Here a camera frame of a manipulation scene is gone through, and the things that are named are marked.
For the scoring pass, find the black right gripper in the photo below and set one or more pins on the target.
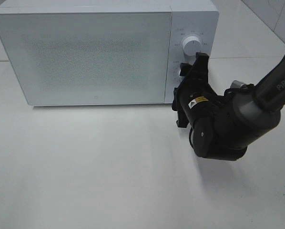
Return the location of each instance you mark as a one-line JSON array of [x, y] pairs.
[[195, 102]]

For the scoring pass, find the white timer knob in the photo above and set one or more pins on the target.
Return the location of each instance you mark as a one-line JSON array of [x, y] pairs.
[[180, 74]]

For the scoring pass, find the white microwave door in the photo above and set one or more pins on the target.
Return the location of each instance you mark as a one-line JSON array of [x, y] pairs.
[[83, 59]]

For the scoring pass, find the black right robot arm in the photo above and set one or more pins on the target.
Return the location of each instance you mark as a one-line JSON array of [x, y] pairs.
[[223, 126]]

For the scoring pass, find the upper white power knob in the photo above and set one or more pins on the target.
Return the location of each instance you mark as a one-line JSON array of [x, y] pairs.
[[191, 44]]

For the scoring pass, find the white microwave oven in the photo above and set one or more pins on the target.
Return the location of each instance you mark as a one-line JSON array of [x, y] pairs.
[[198, 17]]

